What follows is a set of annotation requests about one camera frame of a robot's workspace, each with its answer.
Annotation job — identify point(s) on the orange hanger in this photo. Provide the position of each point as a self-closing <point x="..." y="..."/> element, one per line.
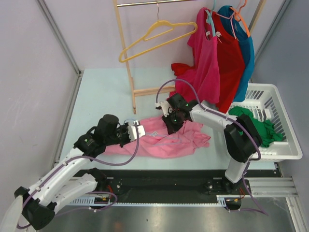
<point x="240" y="18"/>

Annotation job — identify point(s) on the green t-shirt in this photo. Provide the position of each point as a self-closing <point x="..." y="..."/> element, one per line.
<point x="265" y="129"/>

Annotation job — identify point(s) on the yellow hanger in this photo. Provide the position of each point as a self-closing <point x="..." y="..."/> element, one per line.
<point x="158" y="24"/>

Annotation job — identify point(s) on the magenta t-shirt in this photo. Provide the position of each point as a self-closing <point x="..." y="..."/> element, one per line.
<point x="204" y="74"/>

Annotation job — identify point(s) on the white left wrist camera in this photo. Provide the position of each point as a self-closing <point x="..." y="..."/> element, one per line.
<point x="135" y="131"/>

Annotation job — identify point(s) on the blue t-shirt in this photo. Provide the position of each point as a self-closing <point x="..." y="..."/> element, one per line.
<point x="247" y="49"/>

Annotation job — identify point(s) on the pink hanger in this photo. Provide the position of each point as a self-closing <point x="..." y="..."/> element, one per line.
<point x="227" y="22"/>

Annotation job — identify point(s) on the teal hanger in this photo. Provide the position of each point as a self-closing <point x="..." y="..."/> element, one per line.
<point x="211" y="19"/>

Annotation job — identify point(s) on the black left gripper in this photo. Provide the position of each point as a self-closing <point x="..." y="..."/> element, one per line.
<point x="124" y="127"/>

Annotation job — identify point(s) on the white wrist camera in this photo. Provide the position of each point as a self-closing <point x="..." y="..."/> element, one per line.
<point x="135" y="131"/>
<point x="165" y="107"/>

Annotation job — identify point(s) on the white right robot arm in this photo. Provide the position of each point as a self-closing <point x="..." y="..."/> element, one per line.
<point x="241" y="136"/>

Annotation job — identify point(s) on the light pink t-shirt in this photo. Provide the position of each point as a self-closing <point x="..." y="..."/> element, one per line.
<point x="200" y="140"/>

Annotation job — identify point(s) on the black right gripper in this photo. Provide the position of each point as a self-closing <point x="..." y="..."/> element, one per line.
<point x="171" y="127"/>

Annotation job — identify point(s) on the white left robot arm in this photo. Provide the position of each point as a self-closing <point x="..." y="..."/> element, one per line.
<point x="44" y="199"/>

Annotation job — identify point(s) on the white slotted cable duct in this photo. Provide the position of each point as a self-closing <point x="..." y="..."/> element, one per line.
<point x="100" y="201"/>

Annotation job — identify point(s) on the light blue wire hanger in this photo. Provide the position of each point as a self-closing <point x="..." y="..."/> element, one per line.
<point x="157" y="134"/>

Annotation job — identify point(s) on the red t-shirt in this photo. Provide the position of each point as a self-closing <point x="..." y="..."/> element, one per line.
<point x="231" y="69"/>

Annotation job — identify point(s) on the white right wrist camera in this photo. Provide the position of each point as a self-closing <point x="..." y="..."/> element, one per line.
<point x="165" y="107"/>

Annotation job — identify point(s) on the white plastic laundry basket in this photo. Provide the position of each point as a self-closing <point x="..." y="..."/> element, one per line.
<point x="265" y="107"/>

